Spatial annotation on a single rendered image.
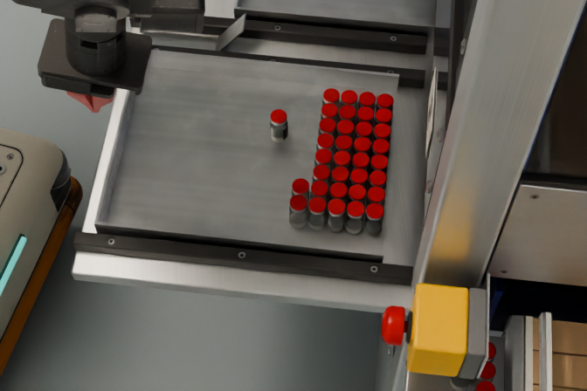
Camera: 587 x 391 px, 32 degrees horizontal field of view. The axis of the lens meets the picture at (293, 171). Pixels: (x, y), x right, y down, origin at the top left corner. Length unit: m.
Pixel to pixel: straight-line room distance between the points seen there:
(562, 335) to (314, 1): 0.58
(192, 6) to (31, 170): 1.16
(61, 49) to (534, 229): 0.49
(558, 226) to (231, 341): 1.24
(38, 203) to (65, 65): 1.03
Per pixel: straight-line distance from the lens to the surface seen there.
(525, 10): 0.73
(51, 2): 0.87
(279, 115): 1.28
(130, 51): 1.04
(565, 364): 1.16
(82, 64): 1.01
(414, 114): 1.34
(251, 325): 2.15
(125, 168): 1.30
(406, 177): 1.29
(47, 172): 2.06
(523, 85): 0.80
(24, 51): 2.58
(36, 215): 2.04
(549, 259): 1.05
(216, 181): 1.28
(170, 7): 0.94
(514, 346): 1.16
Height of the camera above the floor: 1.99
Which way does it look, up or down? 59 degrees down
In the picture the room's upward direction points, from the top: straight up
